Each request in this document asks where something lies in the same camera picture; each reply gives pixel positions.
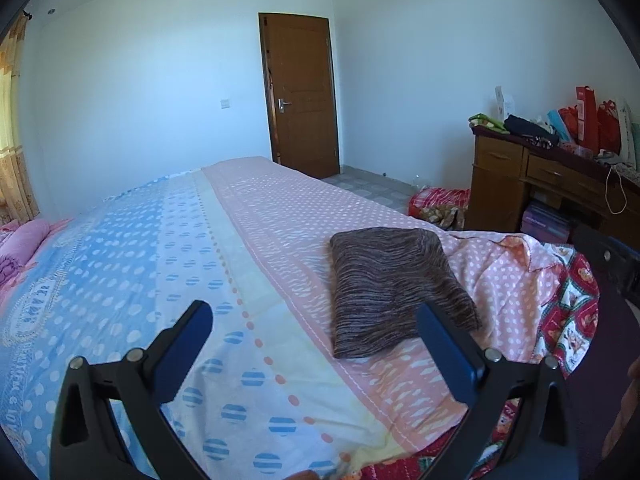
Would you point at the black cloth on dresser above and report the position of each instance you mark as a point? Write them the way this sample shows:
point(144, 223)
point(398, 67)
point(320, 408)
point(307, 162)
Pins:
point(531, 133)

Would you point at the folded pink blanket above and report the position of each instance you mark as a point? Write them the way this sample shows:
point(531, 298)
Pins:
point(24, 242)

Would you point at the person's left hand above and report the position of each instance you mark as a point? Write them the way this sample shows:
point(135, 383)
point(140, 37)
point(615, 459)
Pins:
point(628, 405)

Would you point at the red cartoon print quilt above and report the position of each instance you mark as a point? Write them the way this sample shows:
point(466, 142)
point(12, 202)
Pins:
point(567, 327)

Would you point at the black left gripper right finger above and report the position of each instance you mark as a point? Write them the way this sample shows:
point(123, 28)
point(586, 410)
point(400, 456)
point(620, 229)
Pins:
point(541, 443)

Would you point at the silver door handle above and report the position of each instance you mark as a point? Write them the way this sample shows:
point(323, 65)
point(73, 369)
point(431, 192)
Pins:
point(282, 104)

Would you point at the yellow patterned curtain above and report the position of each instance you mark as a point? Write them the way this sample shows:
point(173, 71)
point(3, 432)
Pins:
point(18, 202)

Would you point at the green cloth on dresser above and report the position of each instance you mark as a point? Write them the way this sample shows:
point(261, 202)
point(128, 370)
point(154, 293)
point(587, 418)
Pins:
point(492, 124)

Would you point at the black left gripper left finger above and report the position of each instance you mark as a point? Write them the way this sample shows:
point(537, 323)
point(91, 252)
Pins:
point(86, 440)

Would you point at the blue and pink bedsheet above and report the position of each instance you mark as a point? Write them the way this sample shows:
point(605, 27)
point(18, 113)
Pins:
point(266, 398)

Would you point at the brown wooden dresser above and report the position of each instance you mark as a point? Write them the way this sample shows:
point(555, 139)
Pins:
point(509, 175)

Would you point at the pink polka dot garment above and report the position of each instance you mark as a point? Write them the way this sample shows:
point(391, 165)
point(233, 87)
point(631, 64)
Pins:
point(510, 278)

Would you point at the brown knit sweater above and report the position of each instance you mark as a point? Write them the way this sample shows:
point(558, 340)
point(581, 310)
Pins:
point(381, 277)

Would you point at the brown wooden door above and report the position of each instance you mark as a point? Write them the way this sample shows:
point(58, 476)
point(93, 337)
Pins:
point(298, 67)

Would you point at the red plaid bag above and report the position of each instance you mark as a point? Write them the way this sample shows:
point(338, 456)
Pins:
point(443, 207)

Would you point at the red gift bag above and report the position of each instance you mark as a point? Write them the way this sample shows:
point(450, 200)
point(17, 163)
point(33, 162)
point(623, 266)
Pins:
point(587, 118)

